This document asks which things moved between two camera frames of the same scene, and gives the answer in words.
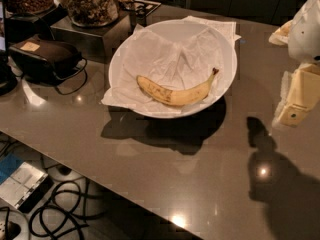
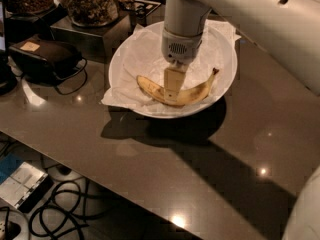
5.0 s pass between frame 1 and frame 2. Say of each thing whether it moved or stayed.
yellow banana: stayed
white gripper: moved
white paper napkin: stayed
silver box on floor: stayed
